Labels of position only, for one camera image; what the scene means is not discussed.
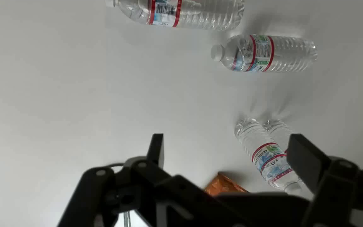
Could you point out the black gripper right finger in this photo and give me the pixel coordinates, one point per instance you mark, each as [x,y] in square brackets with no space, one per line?
[337,189]

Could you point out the orange snack bag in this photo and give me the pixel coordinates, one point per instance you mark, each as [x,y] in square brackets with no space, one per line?
[224,184]

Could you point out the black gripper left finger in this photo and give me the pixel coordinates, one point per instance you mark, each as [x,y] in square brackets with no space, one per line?
[157,189]

